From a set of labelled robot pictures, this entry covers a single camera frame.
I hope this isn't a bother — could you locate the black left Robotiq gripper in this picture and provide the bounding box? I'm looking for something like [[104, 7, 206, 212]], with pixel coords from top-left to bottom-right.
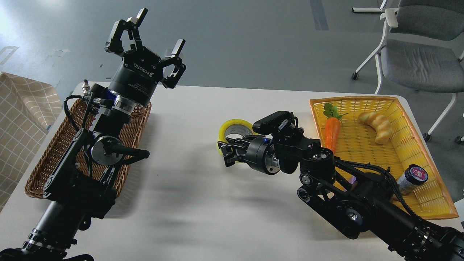
[[105, 7, 187, 107]]

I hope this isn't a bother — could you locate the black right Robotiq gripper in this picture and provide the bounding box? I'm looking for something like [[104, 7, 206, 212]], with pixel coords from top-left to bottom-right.
[[217, 136, 281, 175]]

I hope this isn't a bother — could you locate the yellow tape roll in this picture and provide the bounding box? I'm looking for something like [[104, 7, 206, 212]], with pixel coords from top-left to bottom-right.
[[218, 119, 256, 155]]

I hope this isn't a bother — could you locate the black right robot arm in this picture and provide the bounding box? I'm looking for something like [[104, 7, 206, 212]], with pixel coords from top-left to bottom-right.
[[217, 111, 464, 261]]

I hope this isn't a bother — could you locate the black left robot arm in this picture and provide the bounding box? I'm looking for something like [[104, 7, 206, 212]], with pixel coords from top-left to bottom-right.
[[1, 8, 186, 261]]

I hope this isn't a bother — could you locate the brown wicker basket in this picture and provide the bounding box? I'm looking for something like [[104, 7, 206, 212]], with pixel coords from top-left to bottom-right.
[[24, 99, 152, 199]]

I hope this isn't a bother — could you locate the orange toy carrot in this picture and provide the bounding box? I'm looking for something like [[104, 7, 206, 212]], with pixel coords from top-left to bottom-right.
[[323, 103, 346, 154]]

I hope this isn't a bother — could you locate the beige checkered cloth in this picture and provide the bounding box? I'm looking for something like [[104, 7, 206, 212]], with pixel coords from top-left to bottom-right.
[[0, 72, 62, 208]]

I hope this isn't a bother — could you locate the yellow plastic basket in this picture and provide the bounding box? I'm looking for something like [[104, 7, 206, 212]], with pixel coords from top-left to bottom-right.
[[309, 96, 459, 220]]

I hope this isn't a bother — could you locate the toy bread croissant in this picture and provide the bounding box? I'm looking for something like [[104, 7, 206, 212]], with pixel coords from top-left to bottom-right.
[[358, 111, 393, 144]]

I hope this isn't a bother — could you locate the small jar with lid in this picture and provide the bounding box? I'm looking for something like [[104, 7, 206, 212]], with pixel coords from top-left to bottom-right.
[[397, 165, 429, 196]]

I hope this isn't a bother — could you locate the grey office chair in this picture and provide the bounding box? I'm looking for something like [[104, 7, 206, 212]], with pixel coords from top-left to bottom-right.
[[351, 0, 464, 141]]

